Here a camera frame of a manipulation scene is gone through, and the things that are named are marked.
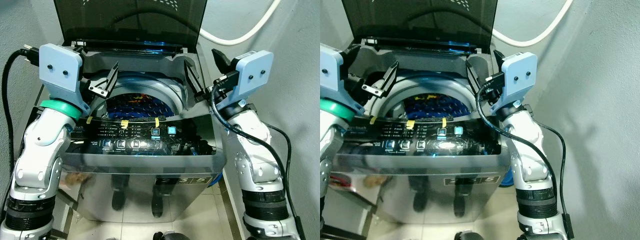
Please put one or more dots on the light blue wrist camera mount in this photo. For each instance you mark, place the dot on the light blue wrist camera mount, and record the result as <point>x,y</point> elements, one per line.
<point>60,70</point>
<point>330,70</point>
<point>255,75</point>
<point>520,75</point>

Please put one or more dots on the light blue right wrist camera mount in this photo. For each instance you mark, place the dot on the light blue right wrist camera mount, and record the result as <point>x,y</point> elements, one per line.
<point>520,75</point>
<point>255,75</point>

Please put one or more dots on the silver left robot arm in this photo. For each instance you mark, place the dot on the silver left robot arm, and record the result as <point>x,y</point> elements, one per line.
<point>35,170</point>
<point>327,145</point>

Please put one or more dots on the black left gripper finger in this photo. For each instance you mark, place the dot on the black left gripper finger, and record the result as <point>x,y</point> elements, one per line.
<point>111,80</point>
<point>390,80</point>

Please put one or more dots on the light blue left wrist camera mount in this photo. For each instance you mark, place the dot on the light blue left wrist camera mount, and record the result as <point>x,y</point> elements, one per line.
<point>330,70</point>
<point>60,70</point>

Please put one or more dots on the numbered washer sticker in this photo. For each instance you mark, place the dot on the numbered washer sticker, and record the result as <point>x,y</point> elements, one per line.
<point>182,180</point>
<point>472,181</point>

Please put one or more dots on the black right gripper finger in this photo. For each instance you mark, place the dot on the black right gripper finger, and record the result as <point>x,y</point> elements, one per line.
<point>195,82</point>
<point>499,57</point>
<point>476,80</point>
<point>222,62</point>

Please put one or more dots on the black washer control panel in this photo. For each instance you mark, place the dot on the black washer control panel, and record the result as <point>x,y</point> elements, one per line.
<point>185,145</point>
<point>475,145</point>

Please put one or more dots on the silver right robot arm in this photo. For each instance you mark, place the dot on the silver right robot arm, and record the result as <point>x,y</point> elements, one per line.
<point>530,165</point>
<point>255,165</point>

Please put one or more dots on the blue plastic tub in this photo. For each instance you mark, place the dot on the blue plastic tub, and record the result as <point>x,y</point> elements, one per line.
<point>217,181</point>
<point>506,179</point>

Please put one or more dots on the dark tinted washer lid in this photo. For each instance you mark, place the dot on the dark tinted washer lid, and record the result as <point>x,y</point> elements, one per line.
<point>420,20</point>
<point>130,20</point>

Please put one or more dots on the silver top-load washing machine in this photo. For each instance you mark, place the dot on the silver top-load washing machine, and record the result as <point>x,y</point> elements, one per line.
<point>400,200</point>
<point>100,165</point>

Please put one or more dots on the dark blue textured garment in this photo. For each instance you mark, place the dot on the dark blue textured garment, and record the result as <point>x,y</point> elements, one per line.
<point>145,107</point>
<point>430,107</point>

